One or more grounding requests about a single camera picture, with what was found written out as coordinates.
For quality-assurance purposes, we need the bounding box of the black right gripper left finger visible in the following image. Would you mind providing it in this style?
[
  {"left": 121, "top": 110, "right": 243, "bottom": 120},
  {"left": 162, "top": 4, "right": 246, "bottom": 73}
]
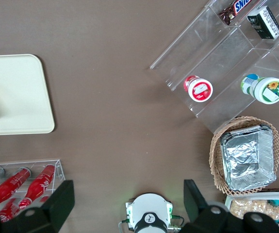
[{"left": 0, "top": 180, "right": 75, "bottom": 233}]

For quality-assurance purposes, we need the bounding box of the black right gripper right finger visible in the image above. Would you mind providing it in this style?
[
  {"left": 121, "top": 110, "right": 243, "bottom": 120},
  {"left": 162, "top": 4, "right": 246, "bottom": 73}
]
[{"left": 180, "top": 179, "right": 279, "bottom": 233}]

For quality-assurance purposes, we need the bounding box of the white rectangular snack tray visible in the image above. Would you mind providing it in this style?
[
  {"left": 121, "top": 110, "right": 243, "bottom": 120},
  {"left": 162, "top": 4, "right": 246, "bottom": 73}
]
[{"left": 224, "top": 191, "right": 279, "bottom": 233}]

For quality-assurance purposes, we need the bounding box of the light tan wicker basket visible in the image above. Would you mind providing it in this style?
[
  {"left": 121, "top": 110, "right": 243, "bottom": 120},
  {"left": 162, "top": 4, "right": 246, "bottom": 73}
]
[{"left": 210, "top": 116, "right": 279, "bottom": 196}]

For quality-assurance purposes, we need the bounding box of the beige rectangular tray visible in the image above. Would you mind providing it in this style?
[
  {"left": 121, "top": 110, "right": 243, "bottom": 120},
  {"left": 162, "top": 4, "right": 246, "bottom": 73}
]
[{"left": 0, "top": 53, "right": 55, "bottom": 135}]

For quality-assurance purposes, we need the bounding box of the red cola bottle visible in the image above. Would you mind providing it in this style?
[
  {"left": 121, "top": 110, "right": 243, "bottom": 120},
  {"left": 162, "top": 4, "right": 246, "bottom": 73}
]
[
  {"left": 0, "top": 167, "right": 31, "bottom": 214},
  {"left": 0, "top": 196, "right": 50, "bottom": 223},
  {"left": 17, "top": 164, "right": 57, "bottom": 210}
]

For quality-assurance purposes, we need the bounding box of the clear acrylic bottle rack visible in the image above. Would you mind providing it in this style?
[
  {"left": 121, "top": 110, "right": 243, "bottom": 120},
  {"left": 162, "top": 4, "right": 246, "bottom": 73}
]
[{"left": 0, "top": 159, "right": 66, "bottom": 219}]

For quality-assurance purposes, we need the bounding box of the silver foil container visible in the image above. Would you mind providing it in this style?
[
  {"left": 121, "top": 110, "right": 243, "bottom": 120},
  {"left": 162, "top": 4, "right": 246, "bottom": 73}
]
[{"left": 219, "top": 124, "right": 277, "bottom": 191}]

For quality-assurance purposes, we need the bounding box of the red lid yogurt cup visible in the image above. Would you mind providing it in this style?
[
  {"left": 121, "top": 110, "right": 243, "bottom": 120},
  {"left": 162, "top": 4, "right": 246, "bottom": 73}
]
[{"left": 183, "top": 75, "right": 214, "bottom": 103}]

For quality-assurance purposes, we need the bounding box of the green lid yogurt cup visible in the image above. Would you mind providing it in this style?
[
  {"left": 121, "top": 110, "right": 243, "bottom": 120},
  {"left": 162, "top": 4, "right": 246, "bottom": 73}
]
[{"left": 240, "top": 74, "right": 279, "bottom": 105}]

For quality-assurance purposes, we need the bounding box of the clear acrylic stepped shelf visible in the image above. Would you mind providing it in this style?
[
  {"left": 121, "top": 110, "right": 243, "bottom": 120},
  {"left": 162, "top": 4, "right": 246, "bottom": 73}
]
[{"left": 149, "top": 0, "right": 279, "bottom": 133}]

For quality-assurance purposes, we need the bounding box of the small black carton box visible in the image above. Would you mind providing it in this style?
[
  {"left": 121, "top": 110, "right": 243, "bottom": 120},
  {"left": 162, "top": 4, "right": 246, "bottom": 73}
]
[{"left": 246, "top": 5, "right": 279, "bottom": 40}]

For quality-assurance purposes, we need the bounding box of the brown snickers bar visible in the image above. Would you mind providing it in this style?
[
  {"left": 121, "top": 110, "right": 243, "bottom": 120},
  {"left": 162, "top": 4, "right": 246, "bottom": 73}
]
[{"left": 218, "top": 0, "right": 254, "bottom": 25}]

